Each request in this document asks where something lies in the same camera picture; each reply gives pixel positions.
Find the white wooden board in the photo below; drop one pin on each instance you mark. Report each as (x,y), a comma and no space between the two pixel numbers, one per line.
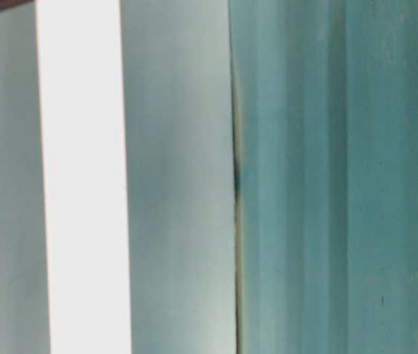
(84,175)

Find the teal table cloth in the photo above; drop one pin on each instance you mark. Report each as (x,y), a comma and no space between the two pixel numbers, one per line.
(272,176)

